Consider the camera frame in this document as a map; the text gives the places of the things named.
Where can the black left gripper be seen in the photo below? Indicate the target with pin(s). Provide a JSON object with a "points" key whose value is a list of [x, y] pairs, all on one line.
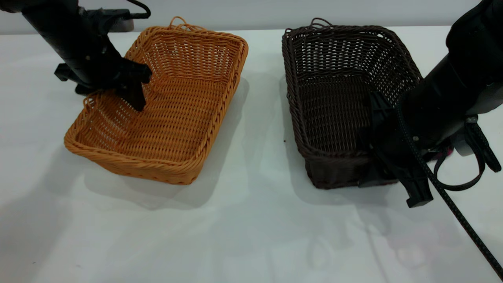
{"points": [[90, 59]]}

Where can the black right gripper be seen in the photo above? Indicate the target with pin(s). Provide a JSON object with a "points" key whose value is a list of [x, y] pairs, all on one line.
{"points": [[389, 137]]}

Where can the light brown wicker basket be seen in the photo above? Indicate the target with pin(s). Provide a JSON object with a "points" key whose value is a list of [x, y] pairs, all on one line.
{"points": [[177, 122]]}

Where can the dark brown wicker basket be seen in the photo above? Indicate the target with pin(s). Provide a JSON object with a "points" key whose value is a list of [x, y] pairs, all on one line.
{"points": [[330, 110]]}

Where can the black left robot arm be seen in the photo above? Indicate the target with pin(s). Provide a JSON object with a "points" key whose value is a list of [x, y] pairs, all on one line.
{"points": [[47, 19]]}

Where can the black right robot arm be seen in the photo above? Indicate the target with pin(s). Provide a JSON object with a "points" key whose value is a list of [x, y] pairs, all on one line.
{"points": [[463, 59]]}

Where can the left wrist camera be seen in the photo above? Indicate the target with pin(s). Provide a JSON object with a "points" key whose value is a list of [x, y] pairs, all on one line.
{"points": [[102, 17]]}

